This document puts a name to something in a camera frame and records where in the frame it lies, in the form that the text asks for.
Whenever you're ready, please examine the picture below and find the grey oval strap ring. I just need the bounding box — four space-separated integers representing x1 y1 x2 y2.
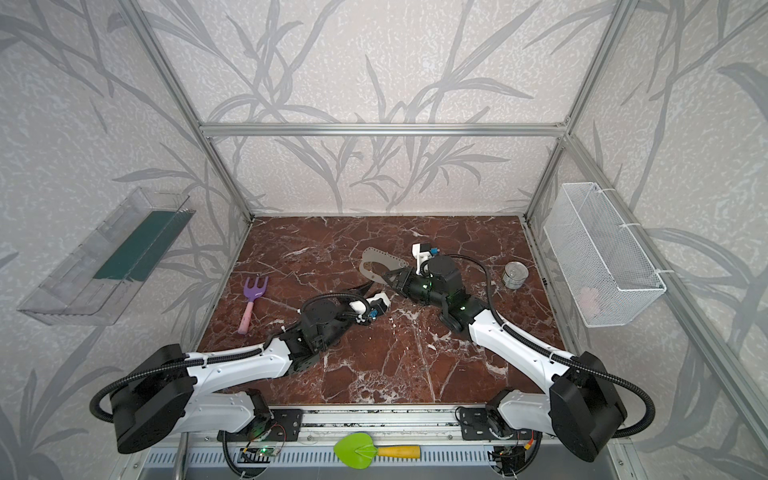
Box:
358 246 410 286

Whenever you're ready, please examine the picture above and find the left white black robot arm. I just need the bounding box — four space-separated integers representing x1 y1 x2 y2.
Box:
90 292 391 454

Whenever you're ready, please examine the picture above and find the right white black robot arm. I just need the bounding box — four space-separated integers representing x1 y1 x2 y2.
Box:
360 249 627 462

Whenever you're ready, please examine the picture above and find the small grey metal cup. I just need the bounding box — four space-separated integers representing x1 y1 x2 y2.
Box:
503 261 529 290

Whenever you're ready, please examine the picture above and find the purple pink toy rake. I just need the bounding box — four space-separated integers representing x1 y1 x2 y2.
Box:
237 276 269 335

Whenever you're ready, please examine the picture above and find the green yellow toy shovel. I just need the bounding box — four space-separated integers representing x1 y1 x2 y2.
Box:
333 432 421 470

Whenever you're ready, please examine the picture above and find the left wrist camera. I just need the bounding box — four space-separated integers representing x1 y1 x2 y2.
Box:
350 292 391 325

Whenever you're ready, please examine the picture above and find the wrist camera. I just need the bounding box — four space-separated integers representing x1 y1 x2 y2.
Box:
350 292 391 325
412 243 439 275

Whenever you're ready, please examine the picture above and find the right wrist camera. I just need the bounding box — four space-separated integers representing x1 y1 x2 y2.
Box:
412 243 439 275

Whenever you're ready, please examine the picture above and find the aluminium front rail frame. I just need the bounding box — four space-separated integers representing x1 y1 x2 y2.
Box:
134 392 468 451

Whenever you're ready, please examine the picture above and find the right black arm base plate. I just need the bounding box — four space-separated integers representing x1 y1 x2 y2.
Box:
454 406 513 441

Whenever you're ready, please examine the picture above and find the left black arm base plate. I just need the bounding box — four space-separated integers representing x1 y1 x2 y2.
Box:
246 408 304 443

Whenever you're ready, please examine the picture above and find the left circuit board with wires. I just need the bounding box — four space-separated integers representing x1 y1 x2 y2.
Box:
236 424 286 465

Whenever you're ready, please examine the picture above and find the circuit board with wires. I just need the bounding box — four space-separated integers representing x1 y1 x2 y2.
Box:
236 424 286 465
488 435 540 478

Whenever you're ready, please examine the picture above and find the white wire mesh basket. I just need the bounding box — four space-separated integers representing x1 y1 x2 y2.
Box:
544 182 667 328

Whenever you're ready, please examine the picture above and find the right circuit board with wires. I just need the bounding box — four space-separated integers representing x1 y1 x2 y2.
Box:
488 435 540 478

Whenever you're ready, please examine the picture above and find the clear plastic wall shelf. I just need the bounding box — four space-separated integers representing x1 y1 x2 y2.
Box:
18 187 196 326

